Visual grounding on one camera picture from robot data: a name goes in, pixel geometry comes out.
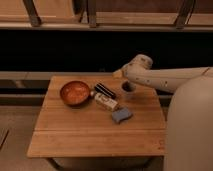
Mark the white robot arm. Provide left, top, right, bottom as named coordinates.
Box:
left=113, top=54, right=213, bottom=171

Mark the orange wooden bowl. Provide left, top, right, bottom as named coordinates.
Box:
left=60, top=81, right=90, bottom=106

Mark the wooden table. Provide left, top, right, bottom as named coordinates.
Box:
left=27, top=76, right=165, bottom=158

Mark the blue sponge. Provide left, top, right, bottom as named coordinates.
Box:
left=112, top=107, right=133, bottom=124

